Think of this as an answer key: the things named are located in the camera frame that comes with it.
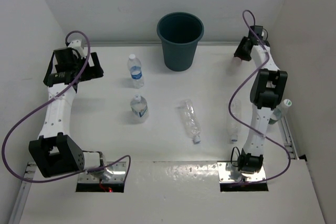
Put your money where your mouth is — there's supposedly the short round water bottle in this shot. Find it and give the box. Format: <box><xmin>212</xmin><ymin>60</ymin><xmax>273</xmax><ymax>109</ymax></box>
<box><xmin>130</xmin><ymin>94</ymin><xmax>149</xmax><ymax>123</ymax></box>

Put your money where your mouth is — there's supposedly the red cap bottle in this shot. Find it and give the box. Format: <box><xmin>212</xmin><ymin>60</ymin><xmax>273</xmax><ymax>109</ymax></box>
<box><xmin>227</xmin><ymin>57</ymin><xmax>242</xmax><ymax>76</ymax></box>

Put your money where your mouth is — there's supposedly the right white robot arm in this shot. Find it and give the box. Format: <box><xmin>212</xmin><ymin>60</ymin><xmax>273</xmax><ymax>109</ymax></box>
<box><xmin>234</xmin><ymin>25</ymin><xmax>288</xmax><ymax>174</ymax></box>

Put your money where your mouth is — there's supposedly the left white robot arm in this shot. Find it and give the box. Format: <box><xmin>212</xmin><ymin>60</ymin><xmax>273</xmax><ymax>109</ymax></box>
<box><xmin>28</xmin><ymin>47</ymin><xmax>103</xmax><ymax>178</ymax></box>

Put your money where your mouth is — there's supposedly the dark teal plastic bin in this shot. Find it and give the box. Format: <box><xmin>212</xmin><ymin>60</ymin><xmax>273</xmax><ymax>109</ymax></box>
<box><xmin>156</xmin><ymin>12</ymin><xmax>204</xmax><ymax>72</ymax></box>

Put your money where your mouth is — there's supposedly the tall upright water bottle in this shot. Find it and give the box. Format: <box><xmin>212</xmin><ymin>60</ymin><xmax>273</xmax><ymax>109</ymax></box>
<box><xmin>127</xmin><ymin>54</ymin><xmax>144</xmax><ymax>89</ymax></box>

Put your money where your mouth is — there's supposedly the green label bottle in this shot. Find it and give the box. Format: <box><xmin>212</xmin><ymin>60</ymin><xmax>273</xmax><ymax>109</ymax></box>
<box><xmin>268</xmin><ymin>99</ymin><xmax>292</xmax><ymax>125</ymax></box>

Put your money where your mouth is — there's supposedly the clear bottle lying right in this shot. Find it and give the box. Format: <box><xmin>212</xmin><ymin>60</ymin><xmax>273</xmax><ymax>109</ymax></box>
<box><xmin>226</xmin><ymin>99</ymin><xmax>242</xmax><ymax>143</ymax></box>

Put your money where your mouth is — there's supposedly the crushed clear bottle lying centre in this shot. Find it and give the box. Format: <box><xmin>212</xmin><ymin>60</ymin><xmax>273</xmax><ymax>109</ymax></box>
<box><xmin>178</xmin><ymin>99</ymin><xmax>201</xmax><ymax>144</ymax></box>

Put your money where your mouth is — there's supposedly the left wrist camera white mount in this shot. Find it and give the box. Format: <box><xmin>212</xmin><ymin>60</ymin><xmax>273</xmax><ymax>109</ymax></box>
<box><xmin>67</xmin><ymin>39</ymin><xmax>86</xmax><ymax>58</ymax></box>

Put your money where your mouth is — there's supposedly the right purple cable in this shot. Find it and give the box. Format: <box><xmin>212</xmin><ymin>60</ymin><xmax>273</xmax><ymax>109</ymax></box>
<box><xmin>228</xmin><ymin>9</ymin><xmax>292</xmax><ymax>187</ymax></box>

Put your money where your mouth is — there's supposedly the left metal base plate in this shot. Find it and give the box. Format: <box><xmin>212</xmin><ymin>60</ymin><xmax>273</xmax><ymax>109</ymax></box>
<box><xmin>77</xmin><ymin>162</ymin><xmax>128</xmax><ymax>184</ymax></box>

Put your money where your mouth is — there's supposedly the metal base plate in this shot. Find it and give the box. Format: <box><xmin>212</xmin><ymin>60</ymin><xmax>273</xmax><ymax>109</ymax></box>
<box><xmin>77</xmin><ymin>162</ymin><xmax>128</xmax><ymax>184</ymax></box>
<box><xmin>217</xmin><ymin>162</ymin><xmax>266</xmax><ymax>184</ymax></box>

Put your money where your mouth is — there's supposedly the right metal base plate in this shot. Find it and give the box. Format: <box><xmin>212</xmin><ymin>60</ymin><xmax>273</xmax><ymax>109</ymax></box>
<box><xmin>217</xmin><ymin>162</ymin><xmax>266</xmax><ymax>184</ymax></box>

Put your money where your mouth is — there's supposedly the left aluminium rail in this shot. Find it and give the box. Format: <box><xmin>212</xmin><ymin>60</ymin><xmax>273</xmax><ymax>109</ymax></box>
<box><xmin>8</xmin><ymin>162</ymin><xmax>37</xmax><ymax>224</ymax></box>

